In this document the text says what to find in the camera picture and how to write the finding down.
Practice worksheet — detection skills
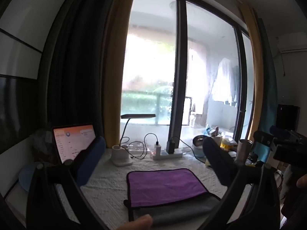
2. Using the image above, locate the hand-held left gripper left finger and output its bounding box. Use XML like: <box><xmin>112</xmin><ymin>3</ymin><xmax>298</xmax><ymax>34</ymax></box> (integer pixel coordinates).
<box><xmin>26</xmin><ymin>136</ymin><xmax>108</xmax><ymax>230</ymax></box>

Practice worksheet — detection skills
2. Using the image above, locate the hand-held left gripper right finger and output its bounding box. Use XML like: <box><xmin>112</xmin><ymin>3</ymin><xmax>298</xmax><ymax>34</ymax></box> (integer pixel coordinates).
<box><xmin>199</xmin><ymin>138</ymin><xmax>281</xmax><ymax>230</ymax></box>

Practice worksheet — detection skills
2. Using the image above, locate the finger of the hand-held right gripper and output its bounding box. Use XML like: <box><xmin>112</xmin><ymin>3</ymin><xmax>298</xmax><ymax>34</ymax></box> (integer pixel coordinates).
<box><xmin>253</xmin><ymin>131</ymin><xmax>275</xmax><ymax>164</ymax></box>
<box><xmin>269</xmin><ymin>125</ymin><xmax>300</xmax><ymax>140</ymax></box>

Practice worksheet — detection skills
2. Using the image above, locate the purple towel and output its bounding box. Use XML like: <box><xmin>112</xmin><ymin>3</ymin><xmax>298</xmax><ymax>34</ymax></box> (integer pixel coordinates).
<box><xmin>126</xmin><ymin>168</ymin><xmax>209</xmax><ymax>209</ymax></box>

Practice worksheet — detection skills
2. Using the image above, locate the grey towel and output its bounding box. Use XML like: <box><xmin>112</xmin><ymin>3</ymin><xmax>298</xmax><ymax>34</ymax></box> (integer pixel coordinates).
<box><xmin>123</xmin><ymin>192</ymin><xmax>221</xmax><ymax>228</ymax></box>

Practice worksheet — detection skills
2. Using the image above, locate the person's right hand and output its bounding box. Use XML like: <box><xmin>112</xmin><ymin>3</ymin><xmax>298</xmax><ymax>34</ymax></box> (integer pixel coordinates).
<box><xmin>296</xmin><ymin>175</ymin><xmax>307</xmax><ymax>189</ymax></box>

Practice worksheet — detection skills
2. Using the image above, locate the person's left hand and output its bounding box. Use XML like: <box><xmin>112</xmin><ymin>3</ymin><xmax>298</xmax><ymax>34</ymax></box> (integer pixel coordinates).
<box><xmin>115</xmin><ymin>214</ymin><xmax>153</xmax><ymax>230</ymax></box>

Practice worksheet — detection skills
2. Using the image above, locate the black box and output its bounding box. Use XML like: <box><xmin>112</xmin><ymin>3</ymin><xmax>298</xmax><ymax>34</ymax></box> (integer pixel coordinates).
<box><xmin>276</xmin><ymin>104</ymin><xmax>301</xmax><ymax>131</ymax></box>

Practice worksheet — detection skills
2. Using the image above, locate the steel cup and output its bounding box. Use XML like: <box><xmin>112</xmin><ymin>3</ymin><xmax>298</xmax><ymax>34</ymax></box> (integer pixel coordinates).
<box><xmin>234</xmin><ymin>139</ymin><xmax>253</xmax><ymax>166</ymax></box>

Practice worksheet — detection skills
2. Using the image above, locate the yellow tissue box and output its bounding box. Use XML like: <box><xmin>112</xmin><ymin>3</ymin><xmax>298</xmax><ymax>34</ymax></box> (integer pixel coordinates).
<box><xmin>220</xmin><ymin>135</ymin><xmax>238</xmax><ymax>152</ymax></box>

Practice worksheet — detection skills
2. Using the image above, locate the tablet with orange screen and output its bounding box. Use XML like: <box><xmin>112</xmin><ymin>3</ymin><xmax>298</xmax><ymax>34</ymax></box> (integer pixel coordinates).
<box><xmin>51</xmin><ymin>124</ymin><xmax>97</xmax><ymax>165</ymax></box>

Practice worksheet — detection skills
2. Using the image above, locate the metal pot with blue base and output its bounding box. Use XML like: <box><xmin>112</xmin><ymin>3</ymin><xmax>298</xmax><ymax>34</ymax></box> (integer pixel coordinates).
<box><xmin>192</xmin><ymin>135</ymin><xmax>210</xmax><ymax>158</ymax></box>

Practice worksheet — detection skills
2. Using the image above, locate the desk lamp with white base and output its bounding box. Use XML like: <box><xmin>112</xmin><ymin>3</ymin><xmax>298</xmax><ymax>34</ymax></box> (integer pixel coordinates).
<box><xmin>111</xmin><ymin>114</ymin><xmax>156</xmax><ymax>167</ymax></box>

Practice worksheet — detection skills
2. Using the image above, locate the white quilted table cloth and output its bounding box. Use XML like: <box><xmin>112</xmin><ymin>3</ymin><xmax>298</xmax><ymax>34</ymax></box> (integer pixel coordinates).
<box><xmin>55</xmin><ymin>147</ymin><xmax>253</xmax><ymax>230</ymax></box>

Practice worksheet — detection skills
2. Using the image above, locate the dark clothing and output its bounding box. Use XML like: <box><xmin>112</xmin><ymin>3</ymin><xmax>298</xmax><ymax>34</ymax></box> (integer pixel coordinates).
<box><xmin>280</xmin><ymin>164</ymin><xmax>307</xmax><ymax>221</ymax></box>

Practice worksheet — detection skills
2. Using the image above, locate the black power adapter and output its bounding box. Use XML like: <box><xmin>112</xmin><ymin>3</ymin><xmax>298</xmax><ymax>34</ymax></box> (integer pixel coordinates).
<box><xmin>166</xmin><ymin>136</ymin><xmax>180</xmax><ymax>154</ymax></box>

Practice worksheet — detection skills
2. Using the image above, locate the clear plastic bag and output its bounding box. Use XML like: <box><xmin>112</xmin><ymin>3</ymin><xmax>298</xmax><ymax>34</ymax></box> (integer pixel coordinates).
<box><xmin>32</xmin><ymin>128</ymin><xmax>58</xmax><ymax>164</ymax></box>

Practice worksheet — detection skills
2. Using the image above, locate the white power strip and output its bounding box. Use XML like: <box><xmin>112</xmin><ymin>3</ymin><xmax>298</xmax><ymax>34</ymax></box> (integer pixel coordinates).
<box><xmin>151</xmin><ymin>149</ymin><xmax>184</xmax><ymax>160</ymax></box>

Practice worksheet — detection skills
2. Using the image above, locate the teal curtain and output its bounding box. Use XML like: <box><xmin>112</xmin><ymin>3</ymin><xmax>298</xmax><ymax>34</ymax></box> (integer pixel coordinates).
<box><xmin>255</xmin><ymin>17</ymin><xmax>279</xmax><ymax>139</ymax></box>

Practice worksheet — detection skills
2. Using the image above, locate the yellow curtain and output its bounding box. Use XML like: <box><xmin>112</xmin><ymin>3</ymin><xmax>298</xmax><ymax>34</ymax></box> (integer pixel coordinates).
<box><xmin>239</xmin><ymin>2</ymin><xmax>264</xmax><ymax>140</ymax></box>
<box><xmin>103</xmin><ymin>0</ymin><xmax>139</xmax><ymax>146</ymax></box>

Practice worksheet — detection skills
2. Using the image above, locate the blue round plate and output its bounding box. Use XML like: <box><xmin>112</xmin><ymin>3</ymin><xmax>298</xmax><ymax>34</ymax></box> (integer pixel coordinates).
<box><xmin>19</xmin><ymin>162</ymin><xmax>46</xmax><ymax>192</ymax></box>

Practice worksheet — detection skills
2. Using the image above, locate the white hanging garment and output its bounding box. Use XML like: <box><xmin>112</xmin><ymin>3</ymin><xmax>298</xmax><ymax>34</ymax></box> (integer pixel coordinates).
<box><xmin>210</xmin><ymin>57</ymin><xmax>235</xmax><ymax>104</ymax></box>

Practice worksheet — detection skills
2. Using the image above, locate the white air conditioner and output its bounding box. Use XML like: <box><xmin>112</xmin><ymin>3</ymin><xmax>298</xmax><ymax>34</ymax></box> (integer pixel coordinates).
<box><xmin>275</xmin><ymin>32</ymin><xmax>307</xmax><ymax>53</ymax></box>

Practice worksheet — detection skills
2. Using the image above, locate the dark green curtain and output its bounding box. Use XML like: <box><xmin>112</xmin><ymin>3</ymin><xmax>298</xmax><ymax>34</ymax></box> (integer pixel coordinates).
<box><xmin>47</xmin><ymin>0</ymin><xmax>120</xmax><ymax>144</ymax></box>

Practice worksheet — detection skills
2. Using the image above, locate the black adapter cable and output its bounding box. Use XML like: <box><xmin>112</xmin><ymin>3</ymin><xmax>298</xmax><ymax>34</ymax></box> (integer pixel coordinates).
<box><xmin>179</xmin><ymin>138</ymin><xmax>207</xmax><ymax>164</ymax></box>

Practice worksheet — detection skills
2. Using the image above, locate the black charger cable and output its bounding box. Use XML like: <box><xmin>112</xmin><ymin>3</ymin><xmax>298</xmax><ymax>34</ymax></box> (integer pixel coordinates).
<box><xmin>131</xmin><ymin>133</ymin><xmax>159</xmax><ymax>160</ymax></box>

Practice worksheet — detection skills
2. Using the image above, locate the black wall panel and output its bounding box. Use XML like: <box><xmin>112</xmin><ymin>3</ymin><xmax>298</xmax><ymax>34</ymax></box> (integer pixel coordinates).
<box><xmin>0</xmin><ymin>75</ymin><xmax>42</xmax><ymax>155</ymax></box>

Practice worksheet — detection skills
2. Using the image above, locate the black window frame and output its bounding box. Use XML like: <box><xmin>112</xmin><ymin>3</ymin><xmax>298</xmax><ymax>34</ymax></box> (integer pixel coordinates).
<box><xmin>131</xmin><ymin>0</ymin><xmax>256</xmax><ymax>149</ymax></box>

